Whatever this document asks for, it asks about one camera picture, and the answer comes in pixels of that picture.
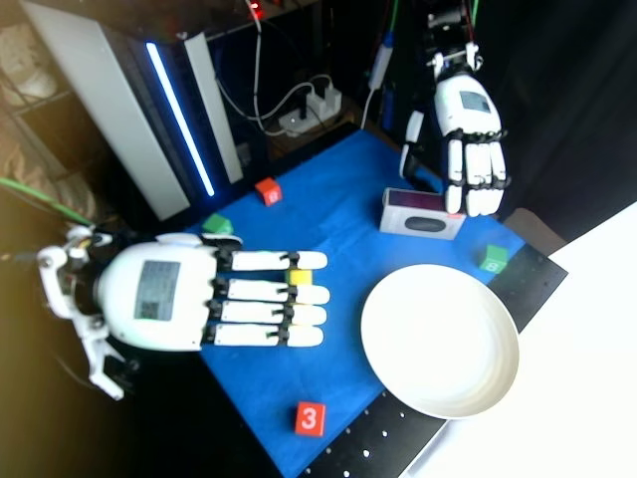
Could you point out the yellow green sponge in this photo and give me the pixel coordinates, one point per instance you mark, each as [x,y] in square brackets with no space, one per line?
[300,277]

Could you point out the printed cardboard box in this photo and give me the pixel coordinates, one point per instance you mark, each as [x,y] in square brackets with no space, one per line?
[423,224]

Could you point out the round white plate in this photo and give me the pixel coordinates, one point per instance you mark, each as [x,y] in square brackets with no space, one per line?
[438,343]

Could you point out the blue table cloth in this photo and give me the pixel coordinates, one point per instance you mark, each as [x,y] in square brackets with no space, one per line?
[348,224]

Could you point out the white power strip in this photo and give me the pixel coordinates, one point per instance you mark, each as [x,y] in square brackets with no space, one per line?
[311,117]

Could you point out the green cube with number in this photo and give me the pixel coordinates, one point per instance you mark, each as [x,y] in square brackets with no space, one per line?
[494,259]

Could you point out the red cube with three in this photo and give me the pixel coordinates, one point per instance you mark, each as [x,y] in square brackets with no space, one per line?
[309,418]

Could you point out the white power adapter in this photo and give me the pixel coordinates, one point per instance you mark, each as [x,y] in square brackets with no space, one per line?
[380,67]

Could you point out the white computer tower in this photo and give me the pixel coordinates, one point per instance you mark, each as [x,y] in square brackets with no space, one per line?
[99,99]

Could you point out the black curtain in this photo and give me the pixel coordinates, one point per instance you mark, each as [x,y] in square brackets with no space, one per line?
[572,99]

